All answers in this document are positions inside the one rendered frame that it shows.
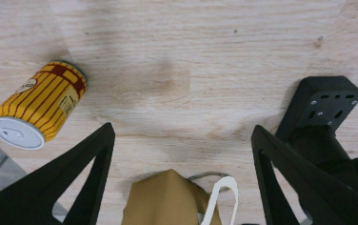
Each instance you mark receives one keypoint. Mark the tan bag with white handle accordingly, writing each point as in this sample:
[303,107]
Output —
[169,199]

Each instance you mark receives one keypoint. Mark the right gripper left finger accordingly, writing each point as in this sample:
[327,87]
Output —
[30,200]

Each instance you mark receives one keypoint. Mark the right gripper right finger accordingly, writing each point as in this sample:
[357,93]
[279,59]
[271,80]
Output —
[329,201]

